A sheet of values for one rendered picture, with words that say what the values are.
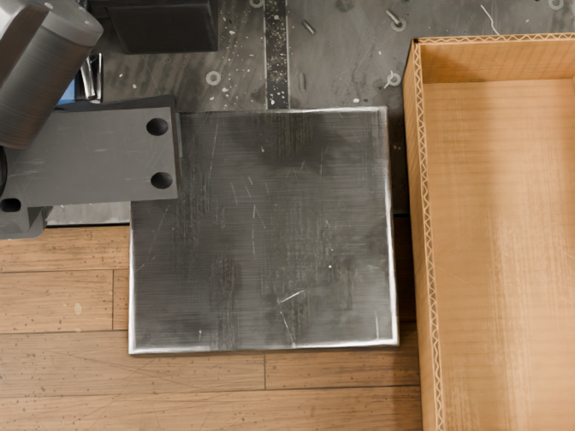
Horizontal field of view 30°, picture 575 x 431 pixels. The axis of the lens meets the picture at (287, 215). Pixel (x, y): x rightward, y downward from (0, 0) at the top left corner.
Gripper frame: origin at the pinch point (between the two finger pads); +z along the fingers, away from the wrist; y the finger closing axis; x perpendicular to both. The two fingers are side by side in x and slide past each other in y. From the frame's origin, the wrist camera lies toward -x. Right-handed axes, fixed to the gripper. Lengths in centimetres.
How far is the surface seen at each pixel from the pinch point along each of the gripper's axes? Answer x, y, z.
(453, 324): -26.2, -15.6, 1.5
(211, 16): -12.0, 4.0, 7.9
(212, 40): -11.8, 2.1, 10.9
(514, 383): -29.7, -18.9, -0.7
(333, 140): -19.4, -4.3, 6.7
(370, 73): -22.5, -0.7, 11.2
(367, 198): -21.3, -7.8, 4.6
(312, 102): -18.4, -2.3, 10.3
